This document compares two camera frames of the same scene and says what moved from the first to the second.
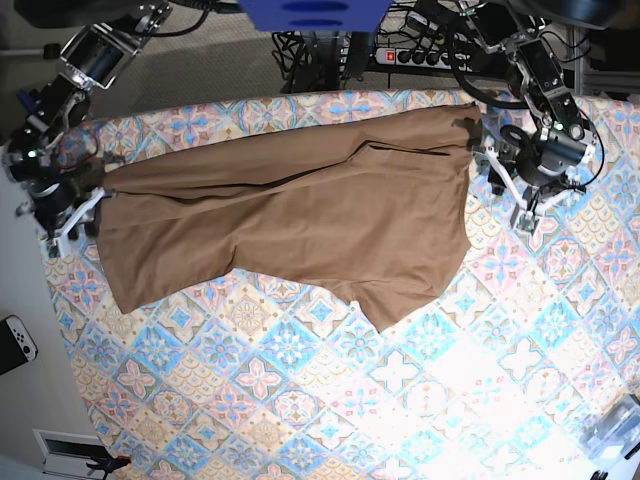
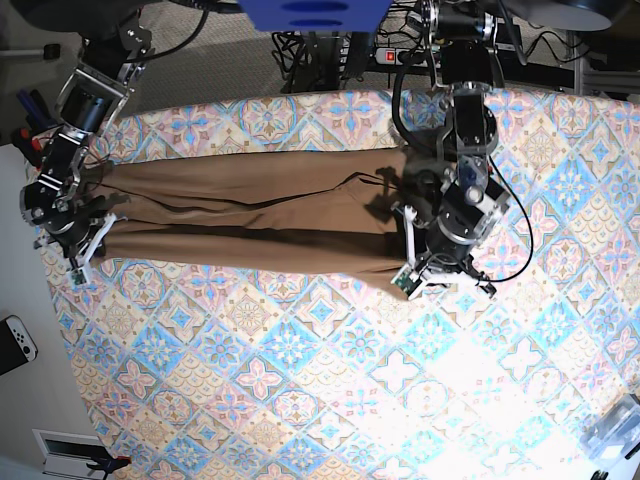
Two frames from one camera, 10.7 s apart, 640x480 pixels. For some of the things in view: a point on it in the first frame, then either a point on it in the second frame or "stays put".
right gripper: x=544 y=169 -> x=448 y=234
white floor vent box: x=68 y=454 stays put
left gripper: x=59 y=211 -> x=82 y=239
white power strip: x=425 y=58 stays put
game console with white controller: x=17 y=345 stays put
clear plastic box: x=614 y=433 stays put
